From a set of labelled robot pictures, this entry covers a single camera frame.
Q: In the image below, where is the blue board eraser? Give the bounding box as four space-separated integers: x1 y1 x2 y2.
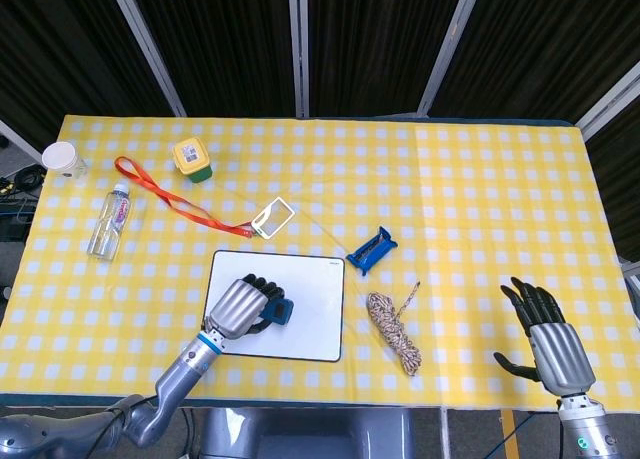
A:
263 300 296 327

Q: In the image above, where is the green container with yellow lid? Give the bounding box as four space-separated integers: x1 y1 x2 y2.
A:
172 136 214 184

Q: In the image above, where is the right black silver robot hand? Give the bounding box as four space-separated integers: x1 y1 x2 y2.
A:
493 276 598 398

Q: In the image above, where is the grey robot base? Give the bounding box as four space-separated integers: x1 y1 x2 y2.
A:
199 407 416 459

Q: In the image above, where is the yellow floor tape strip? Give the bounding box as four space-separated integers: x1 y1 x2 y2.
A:
500 409 522 459

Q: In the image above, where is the grey partition frame post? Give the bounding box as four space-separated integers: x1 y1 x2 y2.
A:
287 0 312 119
573 68 640 141
416 0 485 118
106 0 188 118
0 118 44 166

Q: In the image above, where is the black cable coil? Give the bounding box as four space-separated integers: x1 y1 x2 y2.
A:
13 164 45 193

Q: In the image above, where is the clear plastic water bottle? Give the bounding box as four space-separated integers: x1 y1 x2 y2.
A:
86 182 133 262

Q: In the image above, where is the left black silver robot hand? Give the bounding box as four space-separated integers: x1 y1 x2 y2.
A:
202 273 287 341

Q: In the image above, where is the blue clip tool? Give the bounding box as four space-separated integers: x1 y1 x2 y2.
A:
346 225 400 277

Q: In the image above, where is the white whiteboard with black rim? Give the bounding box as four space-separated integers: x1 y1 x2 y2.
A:
198 249 347 364

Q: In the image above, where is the white clear badge holder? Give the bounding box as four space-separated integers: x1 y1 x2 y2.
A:
250 196 297 241

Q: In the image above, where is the yellow white checkered tablecloth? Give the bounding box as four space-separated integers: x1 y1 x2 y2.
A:
0 116 640 413

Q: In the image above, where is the coiled multicolour braided rope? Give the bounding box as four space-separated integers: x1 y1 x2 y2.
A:
366 280 424 378

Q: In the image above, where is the orange lanyard strap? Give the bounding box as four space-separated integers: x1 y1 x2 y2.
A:
114 156 254 240

